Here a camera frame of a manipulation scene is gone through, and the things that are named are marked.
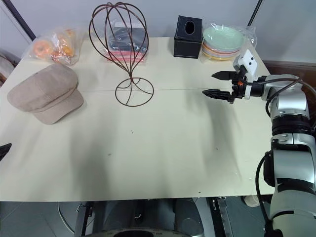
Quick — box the yellow plate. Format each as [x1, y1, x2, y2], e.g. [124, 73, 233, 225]
[203, 50, 239, 61]

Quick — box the dark rounded robot body shape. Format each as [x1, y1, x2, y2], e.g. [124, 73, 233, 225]
[92, 197, 206, 237]

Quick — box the brown wire hat stand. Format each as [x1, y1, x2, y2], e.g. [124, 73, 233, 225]
[88, 2, 155, 108]

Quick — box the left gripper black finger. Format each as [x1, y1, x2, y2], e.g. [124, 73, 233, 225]
[0, 142, 13, 161]

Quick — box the black metal table leg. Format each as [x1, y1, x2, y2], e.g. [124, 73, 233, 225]
[73, 201, 95, 237]
[209, 197, 234, 237]

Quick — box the black leather tissue box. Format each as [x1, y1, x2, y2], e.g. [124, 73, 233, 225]
[173, 15, 204, 59]

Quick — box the orange toy donut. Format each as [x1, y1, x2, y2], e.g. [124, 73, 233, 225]
[32, 40, 53, 59]

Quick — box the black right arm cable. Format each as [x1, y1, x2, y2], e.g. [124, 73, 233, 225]
[246, 77, 316, 232]

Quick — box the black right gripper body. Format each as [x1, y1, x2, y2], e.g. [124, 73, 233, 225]
[228, 66, 249, 105]

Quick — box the red pink striped cloth pack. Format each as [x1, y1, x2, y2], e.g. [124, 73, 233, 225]
[104, 47, 149, 64]

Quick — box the clear bag of orange toys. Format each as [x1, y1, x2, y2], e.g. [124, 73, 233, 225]
[23, 25, 85, 67]

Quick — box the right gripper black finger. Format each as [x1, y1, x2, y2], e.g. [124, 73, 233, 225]
[201, 88, 233, 102]
[211, 71, 238, 81]

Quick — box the beige newsboy cap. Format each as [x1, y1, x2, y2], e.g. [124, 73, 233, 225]
[6, 63, 85, 125]

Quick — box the small white cup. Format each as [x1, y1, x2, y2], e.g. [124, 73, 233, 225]
[242, 195, 260, 207]

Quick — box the mint green plate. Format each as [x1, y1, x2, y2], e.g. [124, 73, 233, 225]
[202, 26, 244, 53]

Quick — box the black slanted pole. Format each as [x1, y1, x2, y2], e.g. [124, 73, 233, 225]
[246, 0, 264, 27]

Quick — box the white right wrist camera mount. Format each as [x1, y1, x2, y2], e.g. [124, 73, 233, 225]
[233, 48, 259, 100]

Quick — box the black diagonal wall strip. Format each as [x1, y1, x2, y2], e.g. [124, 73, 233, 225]
[0, 0, 38, 42]

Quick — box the pink plate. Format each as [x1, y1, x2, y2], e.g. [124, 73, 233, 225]
[201, 41, 242, 57]

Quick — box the dark folded cloth pack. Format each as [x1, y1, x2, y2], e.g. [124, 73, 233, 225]
[107, 21, 150, 50]

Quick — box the clear plastic plate bag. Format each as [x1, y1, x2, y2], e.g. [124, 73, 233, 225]
[199, 21, 258, 64]

